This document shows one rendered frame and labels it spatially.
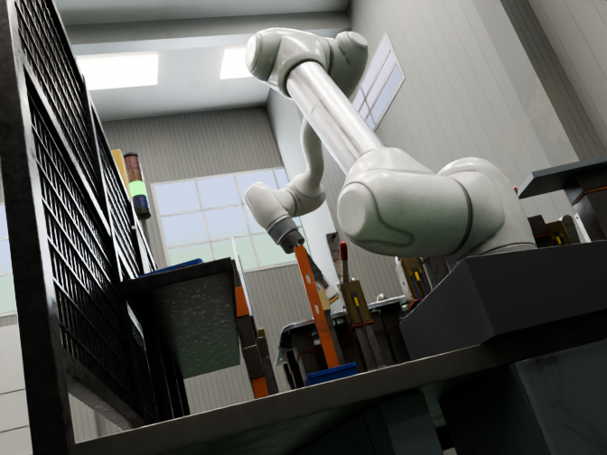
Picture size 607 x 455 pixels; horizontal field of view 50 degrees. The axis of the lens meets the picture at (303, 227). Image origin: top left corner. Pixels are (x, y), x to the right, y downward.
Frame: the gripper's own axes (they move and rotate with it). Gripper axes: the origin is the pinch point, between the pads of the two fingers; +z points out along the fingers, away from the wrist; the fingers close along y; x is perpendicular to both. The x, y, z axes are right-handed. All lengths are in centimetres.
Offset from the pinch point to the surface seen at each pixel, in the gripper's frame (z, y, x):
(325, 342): 15.8, -17.9, 11.1
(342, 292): 7.8, -19.6, -0.6
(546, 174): 16, -30, -61
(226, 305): 0, -47, 26
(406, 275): 14.3, -19.5, -17.1
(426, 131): -197, 497, -259
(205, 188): -397, 705, -24
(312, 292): 2.4, -17.3, 5.7
